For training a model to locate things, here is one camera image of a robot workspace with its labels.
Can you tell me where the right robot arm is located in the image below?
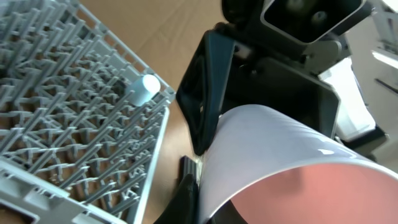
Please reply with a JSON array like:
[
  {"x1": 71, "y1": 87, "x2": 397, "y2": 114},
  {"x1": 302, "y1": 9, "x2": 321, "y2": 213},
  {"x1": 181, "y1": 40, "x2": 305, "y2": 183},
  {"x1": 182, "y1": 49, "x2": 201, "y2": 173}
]
[{"x1": 176, "y1": 22, "x2": 387, "y2": 157}]

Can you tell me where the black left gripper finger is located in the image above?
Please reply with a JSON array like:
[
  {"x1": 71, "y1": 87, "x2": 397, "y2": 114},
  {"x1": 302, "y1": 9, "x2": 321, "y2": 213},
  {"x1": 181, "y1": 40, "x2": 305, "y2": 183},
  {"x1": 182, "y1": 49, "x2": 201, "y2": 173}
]
[{"x1": 154, "y1": 156, "x2": 198, "y2": 224}]

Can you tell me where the grey plastic dishwasher rack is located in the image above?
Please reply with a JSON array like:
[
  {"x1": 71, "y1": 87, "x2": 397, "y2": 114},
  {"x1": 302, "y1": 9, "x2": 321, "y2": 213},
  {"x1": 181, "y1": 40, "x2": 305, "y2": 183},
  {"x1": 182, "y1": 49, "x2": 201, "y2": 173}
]
[{"x1": 1, "y1": 1, "x2": 175, "y2": 223}]

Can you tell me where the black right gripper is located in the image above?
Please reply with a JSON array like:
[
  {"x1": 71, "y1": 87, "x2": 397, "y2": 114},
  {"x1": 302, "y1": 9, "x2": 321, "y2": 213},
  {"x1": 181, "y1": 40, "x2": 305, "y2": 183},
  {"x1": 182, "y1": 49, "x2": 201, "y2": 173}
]
[{"x1": 176, "y1": 22, "x2": 340, "y2": 156}]

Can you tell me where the light blue plastic cup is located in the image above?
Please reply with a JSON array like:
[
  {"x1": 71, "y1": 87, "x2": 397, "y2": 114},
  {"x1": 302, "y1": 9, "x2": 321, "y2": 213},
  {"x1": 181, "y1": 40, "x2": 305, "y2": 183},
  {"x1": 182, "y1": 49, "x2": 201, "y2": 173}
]
[{"x1": 126, "y1": 75, "x2": 161, "y2": 106}]

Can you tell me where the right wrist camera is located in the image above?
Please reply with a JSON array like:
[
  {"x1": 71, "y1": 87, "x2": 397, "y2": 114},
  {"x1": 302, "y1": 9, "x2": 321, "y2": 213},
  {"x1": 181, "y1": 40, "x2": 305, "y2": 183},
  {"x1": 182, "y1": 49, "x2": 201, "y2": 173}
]
[{"x1": 260, "y1": 0, "x2": 373, "y2": 45}]

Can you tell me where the pink plastic cup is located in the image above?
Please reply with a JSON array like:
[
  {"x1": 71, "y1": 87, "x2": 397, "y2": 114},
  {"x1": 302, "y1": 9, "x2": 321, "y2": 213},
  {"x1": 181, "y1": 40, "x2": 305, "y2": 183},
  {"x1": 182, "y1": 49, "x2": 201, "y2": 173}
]
[{"x1": 197, "y1": 105, "x2": 397, "y2": 223}]

